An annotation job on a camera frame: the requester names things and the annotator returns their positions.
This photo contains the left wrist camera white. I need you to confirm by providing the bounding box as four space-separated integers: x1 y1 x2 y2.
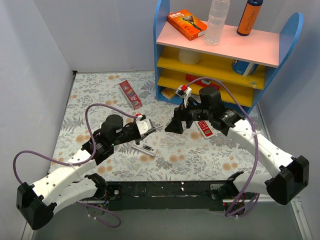
135 114 154 136

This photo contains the purple cable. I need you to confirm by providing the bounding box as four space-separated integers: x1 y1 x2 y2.
186 77 260 217
12 103 143 228

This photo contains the blue white can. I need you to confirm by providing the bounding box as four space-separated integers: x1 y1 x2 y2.
231 59 258 76

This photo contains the orange cylindrical bottle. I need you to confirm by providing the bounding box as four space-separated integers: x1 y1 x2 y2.
236 0 263 36

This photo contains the red box on shelf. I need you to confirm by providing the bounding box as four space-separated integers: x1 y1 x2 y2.
185 73 221 91

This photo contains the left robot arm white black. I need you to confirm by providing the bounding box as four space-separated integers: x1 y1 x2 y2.
16 114 156 230

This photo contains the red white remote control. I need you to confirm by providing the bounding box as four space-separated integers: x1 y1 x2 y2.
195 120 214 139

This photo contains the black base bar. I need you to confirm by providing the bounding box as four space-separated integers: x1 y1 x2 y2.
77 180 256 212

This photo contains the clear plastic bottle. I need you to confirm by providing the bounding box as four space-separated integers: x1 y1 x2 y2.
204 0 230 46

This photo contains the yellow soap pack left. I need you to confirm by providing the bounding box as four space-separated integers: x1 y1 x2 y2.
161 87 176 100

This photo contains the red toothpaste box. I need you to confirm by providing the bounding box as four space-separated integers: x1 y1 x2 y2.
119 80 143 110

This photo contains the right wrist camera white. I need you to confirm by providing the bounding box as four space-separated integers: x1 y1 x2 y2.
175 85 192 108

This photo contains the floral table mat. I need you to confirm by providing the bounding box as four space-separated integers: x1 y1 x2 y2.
49 72 266 181

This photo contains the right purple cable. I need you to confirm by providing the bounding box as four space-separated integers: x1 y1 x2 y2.
186 77 260 217

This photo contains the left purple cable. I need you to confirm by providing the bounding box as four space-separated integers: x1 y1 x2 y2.
12 103 143 228

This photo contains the orange razor box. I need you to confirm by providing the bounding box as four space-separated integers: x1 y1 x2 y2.
167 9 207 41

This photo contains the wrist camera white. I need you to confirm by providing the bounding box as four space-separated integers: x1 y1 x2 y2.
175 85 192 108
135 114 154 136

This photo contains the white paper roll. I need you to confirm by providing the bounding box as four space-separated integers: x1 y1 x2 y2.
178 48 202 65

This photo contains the blue shelf unit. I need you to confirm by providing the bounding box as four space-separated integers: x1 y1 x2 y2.
153 0 304 112

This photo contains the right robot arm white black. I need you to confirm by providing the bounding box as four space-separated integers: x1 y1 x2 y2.
165 85 310 205

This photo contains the aluminium rail frame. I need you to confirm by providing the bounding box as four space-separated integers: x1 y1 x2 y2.
23 196 312 240

